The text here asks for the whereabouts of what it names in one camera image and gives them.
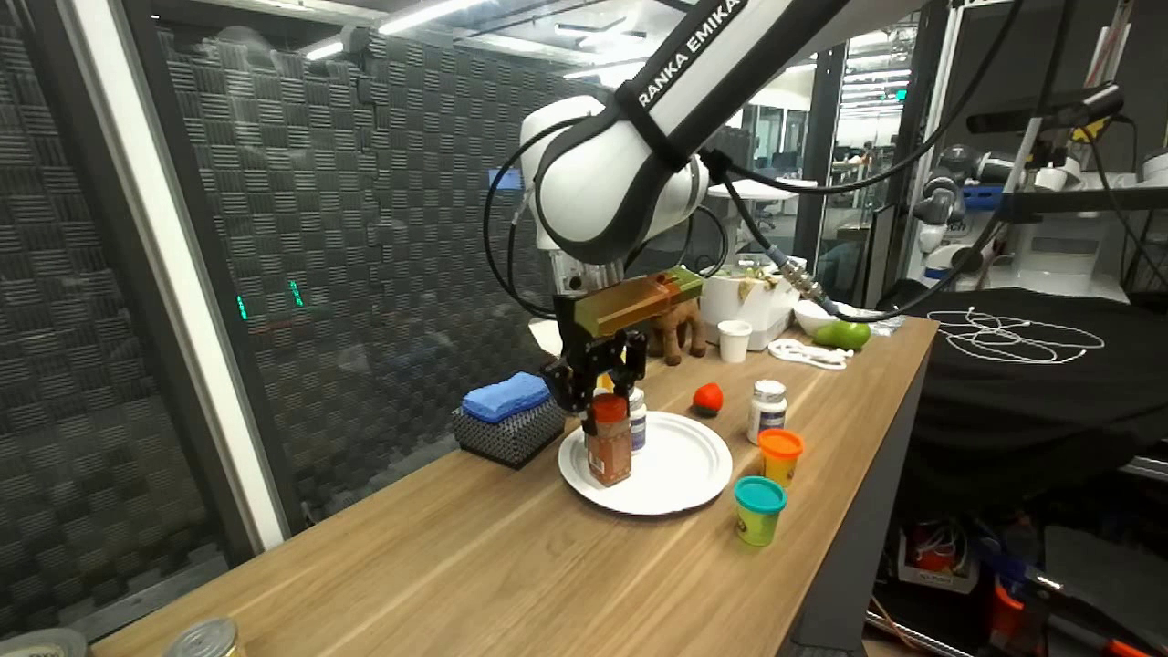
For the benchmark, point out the orange lid dough can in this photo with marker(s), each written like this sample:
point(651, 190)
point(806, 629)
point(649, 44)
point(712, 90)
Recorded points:
point(778, 445)

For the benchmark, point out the spice jar red lid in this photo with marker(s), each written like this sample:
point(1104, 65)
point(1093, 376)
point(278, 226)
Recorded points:
point(608, 443)

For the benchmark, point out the white crumpled cloth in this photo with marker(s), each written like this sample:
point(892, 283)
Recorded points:
point(806, 355)

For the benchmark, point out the white window frame post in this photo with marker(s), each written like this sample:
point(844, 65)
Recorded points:
point(182, 267)

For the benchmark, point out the white bowl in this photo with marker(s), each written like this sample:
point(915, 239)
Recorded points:
point(818, 311)

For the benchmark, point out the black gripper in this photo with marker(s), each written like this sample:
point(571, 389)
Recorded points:
point(595, 353)

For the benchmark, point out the dark grey patterned box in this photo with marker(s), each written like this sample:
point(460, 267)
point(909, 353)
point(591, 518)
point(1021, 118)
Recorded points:
point(497, 443)

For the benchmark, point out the green toy pear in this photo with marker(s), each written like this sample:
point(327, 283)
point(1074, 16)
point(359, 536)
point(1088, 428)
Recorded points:
point(844, 333)

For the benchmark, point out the white paper cup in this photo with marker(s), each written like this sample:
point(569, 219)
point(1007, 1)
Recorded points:
point(734, 343)

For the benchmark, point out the white paper plate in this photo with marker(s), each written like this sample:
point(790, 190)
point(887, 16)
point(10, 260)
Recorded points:
point(677, 474)

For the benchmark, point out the metal tin can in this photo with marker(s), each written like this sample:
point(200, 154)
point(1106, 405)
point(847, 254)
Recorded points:
point(41, 643)
point(206, 639)

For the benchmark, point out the white background machine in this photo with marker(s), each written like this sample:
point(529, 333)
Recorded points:
point(962, 248)

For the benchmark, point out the blue sponge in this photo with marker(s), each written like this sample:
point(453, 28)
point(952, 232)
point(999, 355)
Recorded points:
point(508, 394)

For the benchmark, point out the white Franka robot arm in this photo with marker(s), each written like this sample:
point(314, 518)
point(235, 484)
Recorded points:
point(623, 185)

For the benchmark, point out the teal lid dough can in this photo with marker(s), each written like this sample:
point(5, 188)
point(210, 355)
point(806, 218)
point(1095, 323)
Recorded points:
point(761, 500)

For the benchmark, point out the black vertical post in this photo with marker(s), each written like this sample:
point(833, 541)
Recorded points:
point(827, 147)

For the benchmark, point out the white plastic container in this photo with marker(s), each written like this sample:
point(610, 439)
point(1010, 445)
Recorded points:
point(750, 311)

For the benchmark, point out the red tomato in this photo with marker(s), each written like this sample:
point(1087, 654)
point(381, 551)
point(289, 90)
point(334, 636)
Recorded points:
point(710, 399)

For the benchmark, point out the black covered table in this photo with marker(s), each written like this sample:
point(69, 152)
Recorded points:
point(1071, 402)

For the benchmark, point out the tan wrist camera block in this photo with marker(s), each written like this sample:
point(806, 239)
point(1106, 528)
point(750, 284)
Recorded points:
point(640, 299)

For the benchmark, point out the orange plastic object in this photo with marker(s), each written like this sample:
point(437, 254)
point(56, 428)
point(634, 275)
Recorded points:
point(1010, 607)

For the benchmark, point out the brown moose plush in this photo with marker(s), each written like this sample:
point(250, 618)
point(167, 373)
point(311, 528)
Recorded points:
point(682, 342)

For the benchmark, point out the white tray top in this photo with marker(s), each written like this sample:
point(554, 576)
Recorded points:
point(773, 188)

